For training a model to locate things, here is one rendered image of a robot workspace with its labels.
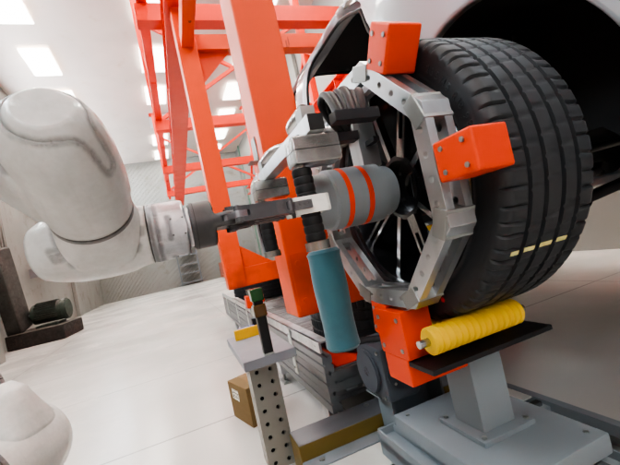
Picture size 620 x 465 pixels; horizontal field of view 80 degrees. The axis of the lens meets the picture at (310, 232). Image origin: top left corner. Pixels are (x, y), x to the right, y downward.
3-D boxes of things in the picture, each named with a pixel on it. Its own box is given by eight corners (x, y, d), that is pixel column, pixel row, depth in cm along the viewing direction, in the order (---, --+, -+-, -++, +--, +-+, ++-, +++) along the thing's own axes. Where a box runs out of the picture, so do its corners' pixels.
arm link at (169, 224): (154, 262, 53) (197, 253, 55) (142, 199, 53) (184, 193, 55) (158, 263, 61) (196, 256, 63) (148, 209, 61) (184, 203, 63)
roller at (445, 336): (536, 321, 83) (530, 296, 83) (430, 363, 73) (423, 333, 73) (515, 318, 89) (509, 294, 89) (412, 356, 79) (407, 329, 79)
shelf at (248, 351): (297, 355, 118) (295, 346, 119) (244, 373, 113) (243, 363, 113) (268, 334, 159) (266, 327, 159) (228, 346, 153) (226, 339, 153)
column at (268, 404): (296, 461, 134) (272, 347, 136) (270, 472, 131) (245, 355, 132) (289, 448, 144) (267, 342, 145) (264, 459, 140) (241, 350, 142)
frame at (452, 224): (500, 310, 65) (430, 11, 66) (470, 320, 62) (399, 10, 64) (359, 292, 116) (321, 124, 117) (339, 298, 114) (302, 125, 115)
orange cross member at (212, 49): (442, 68, 408) (434, 31, 409) (204, 80, 320) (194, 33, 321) (435, 74, 419) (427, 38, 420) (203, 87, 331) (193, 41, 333)
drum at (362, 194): (409, 214, 84) (395, 154, 85) (323, 232, 77) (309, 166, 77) (377, 221, 97) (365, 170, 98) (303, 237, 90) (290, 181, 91)
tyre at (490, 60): (395, 55, 117) (393, 248, 140) (327, 58, 109) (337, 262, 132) (636, 5, 59) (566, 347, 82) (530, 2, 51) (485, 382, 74)
